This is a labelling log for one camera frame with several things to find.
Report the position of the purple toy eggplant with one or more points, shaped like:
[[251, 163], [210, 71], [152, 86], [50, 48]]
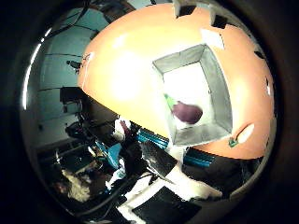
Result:
[[187, 112]]

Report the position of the orange toy carrot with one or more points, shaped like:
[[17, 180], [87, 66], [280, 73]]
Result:
[[244, 133]]

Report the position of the grey open box container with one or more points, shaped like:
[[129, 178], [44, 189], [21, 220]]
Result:
[[199, 93]]

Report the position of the blue plastic object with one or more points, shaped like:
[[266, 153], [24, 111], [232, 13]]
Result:
[[112, 154]]

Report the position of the black equipment box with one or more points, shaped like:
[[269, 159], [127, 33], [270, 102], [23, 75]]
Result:
[[70, 95]]

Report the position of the black and white tag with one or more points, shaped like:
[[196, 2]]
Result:
[[267, 87]]

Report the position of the white tag with red marks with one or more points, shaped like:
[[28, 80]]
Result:
[[88, 58]]

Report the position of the large white paper tag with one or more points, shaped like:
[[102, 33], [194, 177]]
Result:
[[213, 38]]

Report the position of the white ceiling light strip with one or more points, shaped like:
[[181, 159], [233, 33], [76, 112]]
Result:
[[28, 74]]

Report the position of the blue aluminium rail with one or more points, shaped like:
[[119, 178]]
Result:
[[152, 138]]

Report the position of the black camera on stand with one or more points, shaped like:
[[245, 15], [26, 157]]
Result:
[[74, 64]]

